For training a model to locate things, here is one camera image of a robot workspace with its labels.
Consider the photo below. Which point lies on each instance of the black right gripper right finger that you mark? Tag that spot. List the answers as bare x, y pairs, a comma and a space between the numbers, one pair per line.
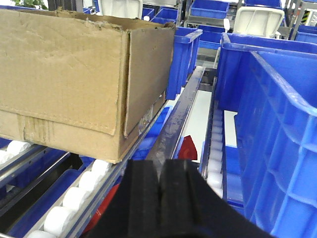
190, 208

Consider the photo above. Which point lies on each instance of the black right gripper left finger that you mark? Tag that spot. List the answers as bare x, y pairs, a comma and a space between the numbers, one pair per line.
133, 211

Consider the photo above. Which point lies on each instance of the plain brown cardboard box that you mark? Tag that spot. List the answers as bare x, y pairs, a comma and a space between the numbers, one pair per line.
81, 83

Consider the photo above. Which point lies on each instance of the right white roller track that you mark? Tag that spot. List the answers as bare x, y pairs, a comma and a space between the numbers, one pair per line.
214, 170

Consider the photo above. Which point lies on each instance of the red snack packet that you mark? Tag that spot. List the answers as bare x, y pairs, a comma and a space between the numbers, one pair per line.
188, 150

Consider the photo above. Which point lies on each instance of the blue bin lower centre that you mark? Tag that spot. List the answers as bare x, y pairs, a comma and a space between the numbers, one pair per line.
151, 137

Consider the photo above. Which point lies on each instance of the blue bin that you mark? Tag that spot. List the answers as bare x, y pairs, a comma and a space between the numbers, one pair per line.
186, 42
151, 137
271, 85

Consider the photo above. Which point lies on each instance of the white roller conveyor track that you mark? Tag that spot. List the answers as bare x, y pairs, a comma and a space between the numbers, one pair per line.
46, 192

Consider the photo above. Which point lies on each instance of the blue bin upper right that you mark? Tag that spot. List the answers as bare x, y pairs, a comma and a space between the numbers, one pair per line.
271, 85

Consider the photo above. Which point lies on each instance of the blue bin upper centre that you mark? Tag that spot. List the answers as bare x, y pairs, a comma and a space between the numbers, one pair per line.
186, 42

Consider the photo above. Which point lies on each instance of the white plastic chair right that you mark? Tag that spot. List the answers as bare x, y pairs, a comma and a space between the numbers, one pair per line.
258, 21

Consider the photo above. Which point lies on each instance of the dark metal divider rail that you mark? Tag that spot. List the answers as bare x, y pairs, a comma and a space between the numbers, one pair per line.
168, 139

